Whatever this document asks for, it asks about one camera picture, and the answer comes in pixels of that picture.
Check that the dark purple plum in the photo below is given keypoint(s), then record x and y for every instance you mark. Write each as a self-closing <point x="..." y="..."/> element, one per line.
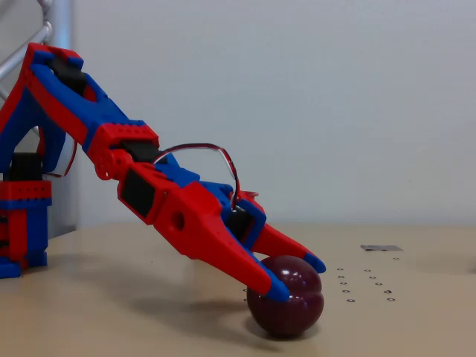
<point x="290" y="316"/>

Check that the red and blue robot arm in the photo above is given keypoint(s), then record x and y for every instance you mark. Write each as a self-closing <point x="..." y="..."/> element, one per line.
<point x="111" y="122"/>

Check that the dark grey tape patch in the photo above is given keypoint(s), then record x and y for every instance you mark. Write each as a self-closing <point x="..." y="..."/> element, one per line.
<point x="381" y="247"/>

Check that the silver metal diagonal tube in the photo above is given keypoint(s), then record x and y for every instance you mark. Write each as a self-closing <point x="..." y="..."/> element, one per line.
<point x="11" y="63"/>
<point x="3" y="93"/>

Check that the silver metal vertical pole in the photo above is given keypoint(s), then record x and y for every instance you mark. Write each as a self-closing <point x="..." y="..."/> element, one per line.
<point x="61" y="22"/>

